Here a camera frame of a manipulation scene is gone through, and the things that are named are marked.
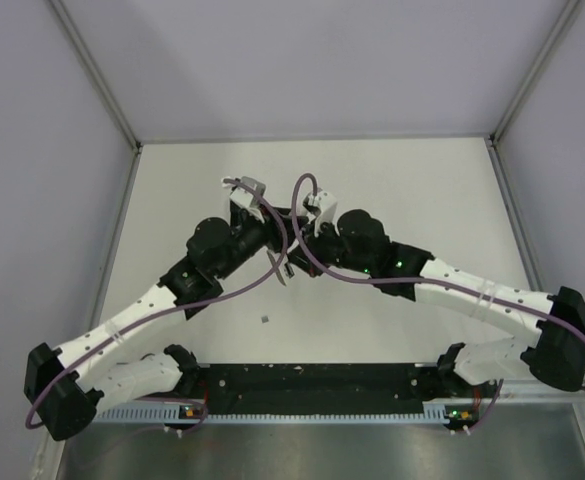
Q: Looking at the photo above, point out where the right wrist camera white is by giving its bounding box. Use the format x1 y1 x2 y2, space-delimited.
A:
302 189 338 237

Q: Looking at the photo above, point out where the grey slotted cable duct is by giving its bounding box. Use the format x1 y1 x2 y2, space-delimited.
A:
96 403 478 426

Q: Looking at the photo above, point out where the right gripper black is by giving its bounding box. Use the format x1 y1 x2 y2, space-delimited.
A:
285 217 373 280

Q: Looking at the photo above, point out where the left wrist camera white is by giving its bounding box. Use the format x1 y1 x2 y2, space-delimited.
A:
221 176 266 223

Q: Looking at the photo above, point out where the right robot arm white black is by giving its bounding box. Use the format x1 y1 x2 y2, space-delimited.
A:
289 209 585 396

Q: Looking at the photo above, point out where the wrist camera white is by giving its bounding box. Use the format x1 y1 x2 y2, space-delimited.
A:
221 176 266 223
302 189 338 237

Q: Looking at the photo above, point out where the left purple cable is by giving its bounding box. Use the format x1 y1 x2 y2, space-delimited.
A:
24 177 288 432

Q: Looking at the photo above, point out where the left aluminium corner post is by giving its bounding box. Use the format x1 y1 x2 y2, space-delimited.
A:
45 0 142 153

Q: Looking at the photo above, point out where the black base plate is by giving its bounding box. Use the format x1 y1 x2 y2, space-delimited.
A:
190 363 496 416

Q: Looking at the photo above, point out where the aluminium frame rail front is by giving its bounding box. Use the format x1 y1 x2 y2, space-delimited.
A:
499 380 585 404

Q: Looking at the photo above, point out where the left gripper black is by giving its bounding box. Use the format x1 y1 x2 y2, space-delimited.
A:
215 204 308 280

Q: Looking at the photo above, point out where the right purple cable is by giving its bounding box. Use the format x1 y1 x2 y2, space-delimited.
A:
290 172 585 391

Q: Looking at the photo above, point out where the purple cable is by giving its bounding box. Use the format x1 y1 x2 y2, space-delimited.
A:
290 172 585 391
24 177 288 432

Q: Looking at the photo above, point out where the right aluminium corner post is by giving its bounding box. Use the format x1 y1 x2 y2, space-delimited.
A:
489 0 585 146

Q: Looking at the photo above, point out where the aluminium corner post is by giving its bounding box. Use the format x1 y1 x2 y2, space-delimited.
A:
489 0 585 146
45 0 142 153

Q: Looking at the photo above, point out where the white stapler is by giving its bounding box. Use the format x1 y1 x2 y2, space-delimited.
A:
266 250 295 286

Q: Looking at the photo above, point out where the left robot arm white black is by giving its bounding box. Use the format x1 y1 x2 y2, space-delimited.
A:
24 207 293 441

